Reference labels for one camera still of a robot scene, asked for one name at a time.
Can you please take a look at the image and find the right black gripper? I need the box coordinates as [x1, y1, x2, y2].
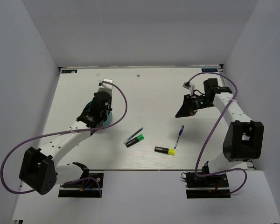
[175, 93, 215, 118]

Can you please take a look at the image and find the blue gel pen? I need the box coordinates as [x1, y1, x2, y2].
[174, 125, 184, 149]

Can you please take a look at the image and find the teal round desk organizer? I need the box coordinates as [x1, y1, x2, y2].
[83, 101, 112, 127]

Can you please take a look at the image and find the blue capped pen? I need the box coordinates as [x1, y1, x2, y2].
[123, 127, 144, 144]

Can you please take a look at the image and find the green black highlighter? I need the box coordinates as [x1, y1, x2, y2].
[125, 134, 144, 147]

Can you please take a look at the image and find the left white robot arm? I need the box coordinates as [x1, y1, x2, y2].
[19, 91, 112, 195]

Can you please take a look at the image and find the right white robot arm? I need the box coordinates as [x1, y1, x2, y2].
[176, 78, 264, 186]

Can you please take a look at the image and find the yellow black highlighter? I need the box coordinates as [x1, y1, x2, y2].
[154, 147, 175, 155]

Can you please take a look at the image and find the right blue corner label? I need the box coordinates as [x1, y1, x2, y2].
[201, 68, 218, 72]

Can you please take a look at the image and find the blue corner label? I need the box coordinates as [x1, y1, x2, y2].
[61, 70, 77, 74]
[201, 68, 218, 72]

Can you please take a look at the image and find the left blue corner label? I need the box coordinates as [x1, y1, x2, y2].
[61, 70, 77, 74]

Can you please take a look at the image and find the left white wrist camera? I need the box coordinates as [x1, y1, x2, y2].
[98, 79, 113, 96]

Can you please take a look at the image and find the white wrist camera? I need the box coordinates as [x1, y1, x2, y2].
[98, 79, 113, 96]
[183, 82, 195, 98]

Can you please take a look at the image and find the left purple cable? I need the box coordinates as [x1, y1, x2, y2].
[1, 80, 128, 195]

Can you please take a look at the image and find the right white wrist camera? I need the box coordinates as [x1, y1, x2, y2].
[183, 82, 195, 98]

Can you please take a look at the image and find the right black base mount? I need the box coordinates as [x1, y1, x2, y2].
[181, 172, 231, 199]

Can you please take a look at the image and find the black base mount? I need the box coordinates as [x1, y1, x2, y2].
[181, 172, 231, 199]
[58, 172, 104, 198]

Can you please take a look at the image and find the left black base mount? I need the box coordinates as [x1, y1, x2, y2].
[58, 172, 104, 198]

